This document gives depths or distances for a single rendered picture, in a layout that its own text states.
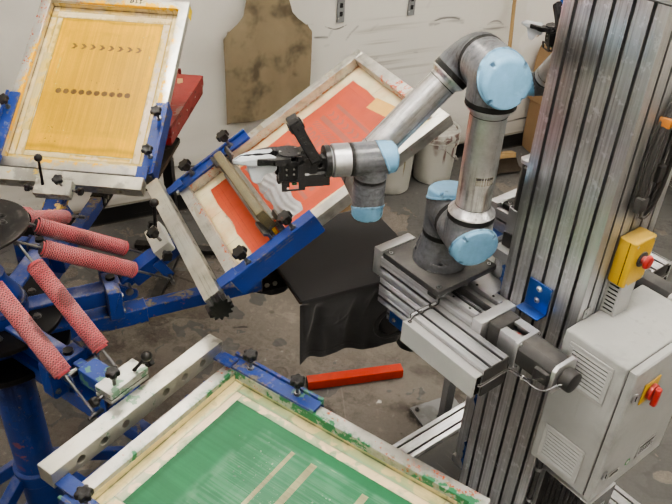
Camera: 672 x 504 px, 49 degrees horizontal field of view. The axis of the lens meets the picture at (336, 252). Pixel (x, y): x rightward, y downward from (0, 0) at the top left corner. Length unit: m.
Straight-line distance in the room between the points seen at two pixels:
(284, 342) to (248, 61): 1.64
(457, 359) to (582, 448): 0.44
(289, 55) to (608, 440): 3.05
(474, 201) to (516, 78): 0.31
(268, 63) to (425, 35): 1.08
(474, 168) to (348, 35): 2.97
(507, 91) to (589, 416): 0.88
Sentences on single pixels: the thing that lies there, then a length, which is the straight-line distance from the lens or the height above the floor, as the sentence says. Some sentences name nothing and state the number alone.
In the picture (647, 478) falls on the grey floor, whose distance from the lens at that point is 3.41.
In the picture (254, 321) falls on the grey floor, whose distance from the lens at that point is 3.76.
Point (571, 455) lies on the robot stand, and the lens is 2.15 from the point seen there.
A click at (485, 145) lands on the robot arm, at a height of 1.69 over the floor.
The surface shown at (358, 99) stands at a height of 1.46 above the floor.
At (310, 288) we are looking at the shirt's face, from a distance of 2.41.
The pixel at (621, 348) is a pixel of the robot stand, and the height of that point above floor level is 1.23.
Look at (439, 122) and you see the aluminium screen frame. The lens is 2.16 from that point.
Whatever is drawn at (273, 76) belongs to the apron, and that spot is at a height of 0.81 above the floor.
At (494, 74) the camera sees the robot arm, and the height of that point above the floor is 1.87.
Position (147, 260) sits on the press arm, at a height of 1.09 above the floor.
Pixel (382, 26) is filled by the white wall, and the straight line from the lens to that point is 4.71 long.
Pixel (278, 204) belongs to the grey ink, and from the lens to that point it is 2.27.
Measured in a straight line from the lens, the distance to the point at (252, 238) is 2.24.
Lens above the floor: 2.41
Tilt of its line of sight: 34 degrees down
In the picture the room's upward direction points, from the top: 3 degrees clockwise
